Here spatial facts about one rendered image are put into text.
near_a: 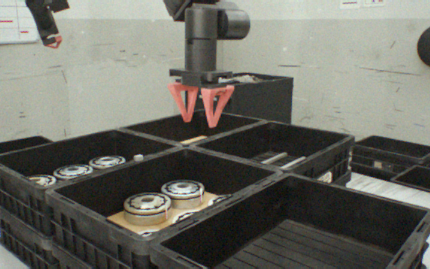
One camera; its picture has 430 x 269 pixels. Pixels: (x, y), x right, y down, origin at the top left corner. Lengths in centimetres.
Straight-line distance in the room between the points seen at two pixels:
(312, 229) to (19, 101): 341
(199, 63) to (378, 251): 48
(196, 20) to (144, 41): 386
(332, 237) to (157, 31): 401
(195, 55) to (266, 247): 38
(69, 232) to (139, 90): 382
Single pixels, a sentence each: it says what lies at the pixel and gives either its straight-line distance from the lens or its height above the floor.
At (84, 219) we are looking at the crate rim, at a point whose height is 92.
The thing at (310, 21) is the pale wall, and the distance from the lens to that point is 452.
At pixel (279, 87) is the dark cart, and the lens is 276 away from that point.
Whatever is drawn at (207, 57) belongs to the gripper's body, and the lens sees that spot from 71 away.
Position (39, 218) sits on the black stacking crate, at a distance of 90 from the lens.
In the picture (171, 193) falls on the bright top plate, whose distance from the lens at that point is 95.
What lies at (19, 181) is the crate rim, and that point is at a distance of 93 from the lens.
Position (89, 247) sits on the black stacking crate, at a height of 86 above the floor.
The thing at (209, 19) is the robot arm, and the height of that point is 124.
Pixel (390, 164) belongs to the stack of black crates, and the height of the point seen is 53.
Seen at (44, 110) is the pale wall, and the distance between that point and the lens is 409.
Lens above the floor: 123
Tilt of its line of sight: 15 degrees down
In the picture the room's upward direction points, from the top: straight up
